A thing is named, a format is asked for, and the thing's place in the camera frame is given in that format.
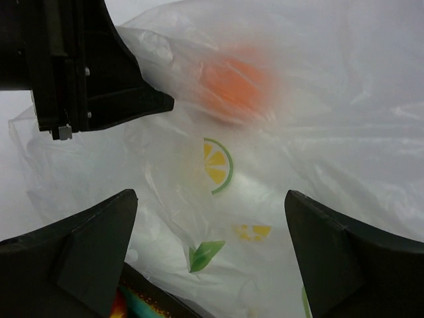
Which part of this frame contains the translucent white plastic bag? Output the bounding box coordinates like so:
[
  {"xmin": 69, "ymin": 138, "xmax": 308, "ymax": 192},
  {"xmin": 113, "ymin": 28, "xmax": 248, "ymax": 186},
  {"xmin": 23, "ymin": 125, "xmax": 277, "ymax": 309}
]
[{"xmin": 9, "ymin": 1, "xmax": 423, "ymax": 317}]

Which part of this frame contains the teal square ceramic plate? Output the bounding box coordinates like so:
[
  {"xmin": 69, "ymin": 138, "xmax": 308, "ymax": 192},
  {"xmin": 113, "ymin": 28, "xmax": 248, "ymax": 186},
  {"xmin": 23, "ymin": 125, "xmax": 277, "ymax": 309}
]
[{"xmin": 110, "ymin": 263, "xmax": 199, "ymax": 318}]

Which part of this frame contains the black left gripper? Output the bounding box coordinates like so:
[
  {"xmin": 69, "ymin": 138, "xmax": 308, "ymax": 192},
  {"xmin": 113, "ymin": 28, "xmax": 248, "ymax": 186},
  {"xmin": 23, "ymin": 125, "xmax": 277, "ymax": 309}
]
[{"xmin": 1, "ymin": 1, "xmax": 174, "ymax": 140}]

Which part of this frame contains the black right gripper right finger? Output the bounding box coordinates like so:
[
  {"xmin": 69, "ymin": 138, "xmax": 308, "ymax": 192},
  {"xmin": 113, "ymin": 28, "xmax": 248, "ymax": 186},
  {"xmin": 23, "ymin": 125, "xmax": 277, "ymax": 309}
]
[{"xmin": 284, "ymin": 190, "xmax": 423, "ymax": 317}]

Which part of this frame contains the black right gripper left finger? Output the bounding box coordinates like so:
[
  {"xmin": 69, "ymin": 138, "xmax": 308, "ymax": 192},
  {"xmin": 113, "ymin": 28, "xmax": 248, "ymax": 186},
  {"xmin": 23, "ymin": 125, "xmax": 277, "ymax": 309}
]
[{"xmin": 1, "ymin": 189, "xmax": 138, "ymax": 317}]

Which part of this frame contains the orange fake fruit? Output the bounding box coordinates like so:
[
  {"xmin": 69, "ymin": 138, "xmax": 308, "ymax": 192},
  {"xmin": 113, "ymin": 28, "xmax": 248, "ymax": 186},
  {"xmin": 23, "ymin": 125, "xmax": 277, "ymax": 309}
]
[{"xmin": 198, "ymin": 46, "xmax": 278, "ymax": 123}]

